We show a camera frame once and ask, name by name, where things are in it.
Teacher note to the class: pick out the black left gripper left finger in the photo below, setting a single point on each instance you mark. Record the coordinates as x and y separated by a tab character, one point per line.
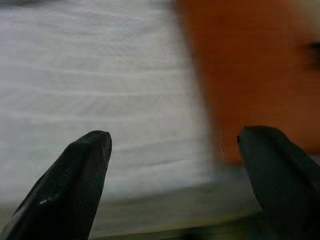
67	190

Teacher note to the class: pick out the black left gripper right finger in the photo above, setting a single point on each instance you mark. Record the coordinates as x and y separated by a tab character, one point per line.
282	180

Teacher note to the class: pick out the orange pillow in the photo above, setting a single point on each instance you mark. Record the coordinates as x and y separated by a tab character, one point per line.
250	82

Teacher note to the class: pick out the white quilted mattress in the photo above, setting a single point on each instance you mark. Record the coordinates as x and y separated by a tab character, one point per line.
95	75

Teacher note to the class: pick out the grey duvet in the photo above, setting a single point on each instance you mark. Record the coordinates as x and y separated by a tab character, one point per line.
20	2

